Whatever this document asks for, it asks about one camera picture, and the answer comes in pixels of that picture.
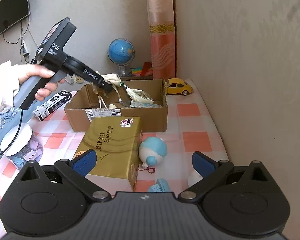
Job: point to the white tissue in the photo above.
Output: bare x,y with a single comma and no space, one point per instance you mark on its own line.
193,178

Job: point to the power strip on wall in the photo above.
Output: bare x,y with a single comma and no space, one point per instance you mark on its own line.
24,49

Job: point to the wall outlet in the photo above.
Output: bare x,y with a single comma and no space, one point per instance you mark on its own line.
74,79

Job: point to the open cardboard box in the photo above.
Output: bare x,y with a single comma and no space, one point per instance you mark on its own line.
85,105

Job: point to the black white pen box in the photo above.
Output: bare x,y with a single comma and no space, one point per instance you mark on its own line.
51,105

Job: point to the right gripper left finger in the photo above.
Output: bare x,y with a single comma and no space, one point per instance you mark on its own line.
73,172

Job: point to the light blue face mask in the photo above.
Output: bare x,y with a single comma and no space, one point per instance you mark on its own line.
143,105

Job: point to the blue face mask stack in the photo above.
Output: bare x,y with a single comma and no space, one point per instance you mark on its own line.
161,185

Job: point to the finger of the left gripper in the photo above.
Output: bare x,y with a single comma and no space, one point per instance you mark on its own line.
105,86

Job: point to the blue white round plush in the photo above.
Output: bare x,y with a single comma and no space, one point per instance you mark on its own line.
152,151

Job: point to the clear jar white lid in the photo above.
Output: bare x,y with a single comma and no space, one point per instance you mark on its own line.
25,147

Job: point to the blue cushion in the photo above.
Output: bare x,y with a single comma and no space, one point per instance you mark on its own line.
12,118

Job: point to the pink orange curtain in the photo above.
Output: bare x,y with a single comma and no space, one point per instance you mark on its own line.
162,38

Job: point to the yellow toy car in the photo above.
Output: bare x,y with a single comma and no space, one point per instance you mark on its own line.
176,86

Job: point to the cream drawstring pouch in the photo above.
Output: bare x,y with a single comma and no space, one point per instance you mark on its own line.
135,95

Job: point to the blue desk globe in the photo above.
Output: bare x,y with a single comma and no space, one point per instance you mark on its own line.
121,53

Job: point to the rainbow pop toy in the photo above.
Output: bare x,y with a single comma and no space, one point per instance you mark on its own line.
145,70

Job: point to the gold tissue pack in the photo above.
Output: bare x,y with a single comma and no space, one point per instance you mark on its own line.
116,141

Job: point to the wall mounted television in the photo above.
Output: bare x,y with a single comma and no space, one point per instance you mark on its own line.
12,12

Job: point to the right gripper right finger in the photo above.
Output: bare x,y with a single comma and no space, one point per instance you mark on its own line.
214,174

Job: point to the person left hand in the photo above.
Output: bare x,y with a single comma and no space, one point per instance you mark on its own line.
36,82

